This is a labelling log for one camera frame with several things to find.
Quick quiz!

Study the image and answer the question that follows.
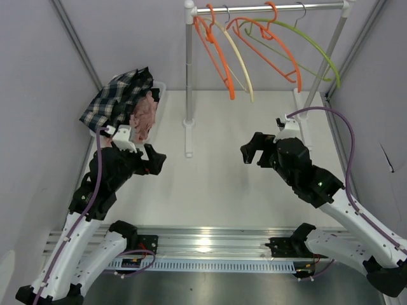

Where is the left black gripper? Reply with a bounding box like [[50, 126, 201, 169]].
[[111, 143, 165, 190]]

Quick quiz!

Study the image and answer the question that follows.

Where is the navy plaid skirt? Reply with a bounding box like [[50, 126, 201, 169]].
[[79, 67, 153, 132]]

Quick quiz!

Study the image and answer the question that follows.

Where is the green hanger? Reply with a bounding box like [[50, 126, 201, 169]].
[[238, 2, 341, 89]]

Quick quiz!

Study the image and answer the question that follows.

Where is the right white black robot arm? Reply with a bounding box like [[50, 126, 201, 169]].
[[240, 132, 406, 297]]

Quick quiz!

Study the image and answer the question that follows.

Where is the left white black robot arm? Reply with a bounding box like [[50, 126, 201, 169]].
[[15, 144, 167, 304]]

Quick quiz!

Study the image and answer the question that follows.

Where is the right orange hanger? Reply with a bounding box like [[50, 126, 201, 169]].
[[228, 1, 303, 93]]

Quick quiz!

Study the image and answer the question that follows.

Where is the orange hanger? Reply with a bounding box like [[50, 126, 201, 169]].
[[193, 3, 235, 100], [228, 1, 303, 93]]

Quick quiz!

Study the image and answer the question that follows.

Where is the cream hanger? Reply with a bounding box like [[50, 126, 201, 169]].
[[204, 18, 254, 103]]

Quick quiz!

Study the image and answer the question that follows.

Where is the left orange hanger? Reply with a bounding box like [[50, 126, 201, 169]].
[[193, 3, 235, 100]]

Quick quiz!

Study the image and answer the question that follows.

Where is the pink garment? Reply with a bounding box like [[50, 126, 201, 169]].
[[129, 89, 158, 143]]

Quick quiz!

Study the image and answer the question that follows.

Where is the white plastic basket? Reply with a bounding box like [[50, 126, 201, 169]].
[[136, 81, 166, 144]]

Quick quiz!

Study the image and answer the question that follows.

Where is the silver clothes rack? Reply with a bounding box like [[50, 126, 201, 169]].
[[183, 1, 354, 158]]

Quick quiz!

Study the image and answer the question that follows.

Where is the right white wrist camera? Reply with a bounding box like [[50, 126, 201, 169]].
[[274, 115, 301, 142]]

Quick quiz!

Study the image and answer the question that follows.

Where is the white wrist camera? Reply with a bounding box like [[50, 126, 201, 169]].
[[106, 125, 137, 153], [274, 115, 301, 142]]

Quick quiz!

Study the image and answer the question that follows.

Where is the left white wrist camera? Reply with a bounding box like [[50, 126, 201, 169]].
[[106, 125, 137, 153]]

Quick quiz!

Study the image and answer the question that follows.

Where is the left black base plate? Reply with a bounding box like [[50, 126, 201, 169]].
[[136, 234, 159, 254]]

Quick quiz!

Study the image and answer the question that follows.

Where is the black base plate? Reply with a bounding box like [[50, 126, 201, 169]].
[[264, 237, 327, 259], [136, 234, 159, 254]]

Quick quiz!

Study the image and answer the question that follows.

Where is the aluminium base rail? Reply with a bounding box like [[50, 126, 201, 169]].
[[43, 225, 366, 260]]

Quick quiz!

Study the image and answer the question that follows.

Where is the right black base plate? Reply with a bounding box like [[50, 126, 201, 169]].
[[264, 237, 327, 259]]

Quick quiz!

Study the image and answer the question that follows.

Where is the white slotted cable duct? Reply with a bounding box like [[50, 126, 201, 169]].
[[104, 258, 296, 274]]

